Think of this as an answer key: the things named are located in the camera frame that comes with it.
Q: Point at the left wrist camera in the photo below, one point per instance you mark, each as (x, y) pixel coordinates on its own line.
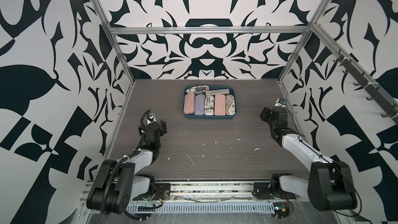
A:
(151, 118)

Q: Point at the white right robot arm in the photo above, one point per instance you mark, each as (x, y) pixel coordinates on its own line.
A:
(329, 187)

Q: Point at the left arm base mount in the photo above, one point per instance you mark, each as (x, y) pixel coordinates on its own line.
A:
(155, 192)

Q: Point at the aluminium frame back crossbar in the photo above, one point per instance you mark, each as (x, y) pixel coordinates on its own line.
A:
(208, 30)

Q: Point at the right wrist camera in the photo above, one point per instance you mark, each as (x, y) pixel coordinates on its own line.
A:
(281, 102)

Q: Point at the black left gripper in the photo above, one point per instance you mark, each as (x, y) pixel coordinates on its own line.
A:
(161, 128)

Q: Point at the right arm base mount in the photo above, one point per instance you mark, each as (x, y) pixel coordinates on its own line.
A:
(271, 190)

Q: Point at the aluminium frame corner post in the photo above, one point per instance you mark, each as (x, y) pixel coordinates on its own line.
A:
(304, 39)
(108, 31)

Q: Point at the teal plastic storage box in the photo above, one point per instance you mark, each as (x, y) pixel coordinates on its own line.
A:
(212, 87)

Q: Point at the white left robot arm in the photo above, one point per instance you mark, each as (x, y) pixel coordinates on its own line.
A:
(119, 181)

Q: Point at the pink glasses case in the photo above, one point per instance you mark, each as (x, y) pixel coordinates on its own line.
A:
(189, 103)
(220, 105)

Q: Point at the white slotted cable duct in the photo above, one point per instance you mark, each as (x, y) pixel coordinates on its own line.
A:
(205, 208)

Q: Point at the aluminium frame corner post left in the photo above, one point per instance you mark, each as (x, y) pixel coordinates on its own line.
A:
(108, 31)

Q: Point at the map print glasses case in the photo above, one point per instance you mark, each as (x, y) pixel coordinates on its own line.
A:
(230, 105)

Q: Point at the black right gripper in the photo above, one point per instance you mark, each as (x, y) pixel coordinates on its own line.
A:
(266, 112)

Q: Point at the aluminium frame corner post right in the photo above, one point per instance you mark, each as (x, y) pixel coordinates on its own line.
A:
(304, 39)

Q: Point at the grey felt glasses case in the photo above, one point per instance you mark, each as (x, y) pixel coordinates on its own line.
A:
(219, 91)

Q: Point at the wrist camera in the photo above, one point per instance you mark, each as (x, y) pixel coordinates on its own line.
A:
(151, 118)
(281, 102)

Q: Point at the text print glasses case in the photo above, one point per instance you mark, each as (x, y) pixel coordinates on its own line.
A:
(209, 108)

